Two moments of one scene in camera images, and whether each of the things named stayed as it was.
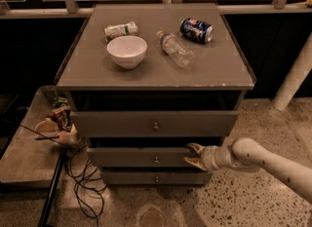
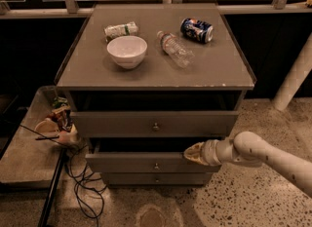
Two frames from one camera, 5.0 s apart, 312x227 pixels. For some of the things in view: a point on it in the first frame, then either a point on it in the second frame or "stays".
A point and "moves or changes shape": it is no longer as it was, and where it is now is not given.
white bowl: [128, 52] stays
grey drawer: [139, 157] moves or changes shape
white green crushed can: [113, 31] stays
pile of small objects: [58, 123] stays
